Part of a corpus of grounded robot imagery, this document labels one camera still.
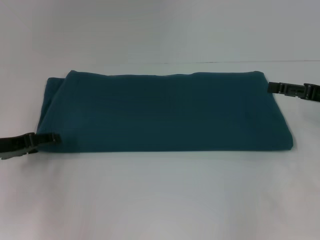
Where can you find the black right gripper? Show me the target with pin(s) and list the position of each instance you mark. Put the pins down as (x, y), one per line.
(313, 92)

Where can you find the teal blue shirt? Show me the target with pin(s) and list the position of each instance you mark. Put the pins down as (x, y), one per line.
(162, 110)

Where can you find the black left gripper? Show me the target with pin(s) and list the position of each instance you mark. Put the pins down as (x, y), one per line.
(15, 146)

